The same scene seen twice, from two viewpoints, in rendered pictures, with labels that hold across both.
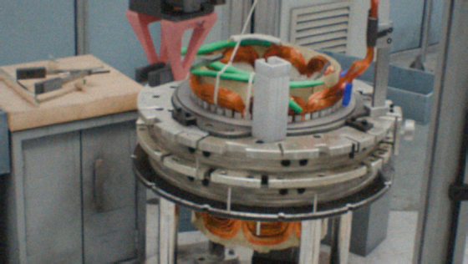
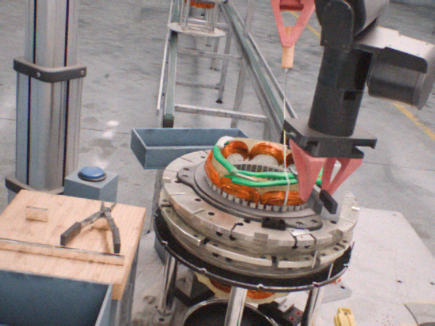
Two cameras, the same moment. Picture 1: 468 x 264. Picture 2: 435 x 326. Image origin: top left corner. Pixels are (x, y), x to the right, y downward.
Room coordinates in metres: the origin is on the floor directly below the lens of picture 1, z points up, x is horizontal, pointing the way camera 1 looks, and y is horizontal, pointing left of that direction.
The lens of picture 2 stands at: (0.73, 0.71, 1.48)
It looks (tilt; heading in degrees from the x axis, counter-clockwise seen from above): 23 degrees down; 302
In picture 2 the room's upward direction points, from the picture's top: 9 degrees clockwise
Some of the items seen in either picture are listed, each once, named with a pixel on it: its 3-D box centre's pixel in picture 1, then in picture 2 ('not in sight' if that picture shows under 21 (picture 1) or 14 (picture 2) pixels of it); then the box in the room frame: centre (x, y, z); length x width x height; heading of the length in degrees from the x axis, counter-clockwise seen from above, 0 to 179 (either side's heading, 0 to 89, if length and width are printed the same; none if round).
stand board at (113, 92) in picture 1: (54, 88); (65, 238); (1.24, 0.25, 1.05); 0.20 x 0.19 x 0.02; 124
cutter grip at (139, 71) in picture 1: (150, 72); (313, 201); (0.97, 0.09, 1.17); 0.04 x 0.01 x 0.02; 140
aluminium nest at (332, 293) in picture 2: not in sight; (318, 280); (1.08, -0.33, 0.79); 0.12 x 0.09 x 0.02; 154
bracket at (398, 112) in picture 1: (392, 129); not in sight; (1.09, -0.19, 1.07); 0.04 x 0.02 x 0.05; 172
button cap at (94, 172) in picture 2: not in sight; (92, 172); (1.40, 0.06, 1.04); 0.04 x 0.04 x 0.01
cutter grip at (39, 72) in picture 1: (31, 73); (71, 233); (1.21, 0.28, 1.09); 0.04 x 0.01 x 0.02; 109
